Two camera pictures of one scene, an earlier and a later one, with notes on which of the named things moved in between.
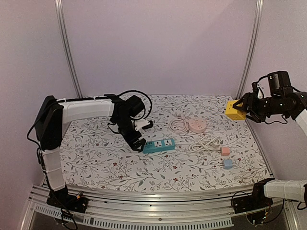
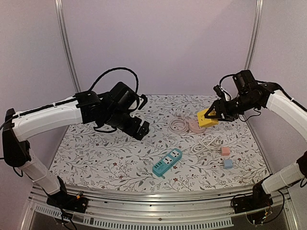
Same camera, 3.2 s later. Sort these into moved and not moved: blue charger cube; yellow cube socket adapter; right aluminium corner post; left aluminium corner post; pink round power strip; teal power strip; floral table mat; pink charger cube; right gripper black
Moved: teal power strip; yellow cube socket adapter; right gripper black
Not moved: left aluminium corner post; right aluminium corner post; floral table mat; blue charger cube; pink round power strip; pink charger cube
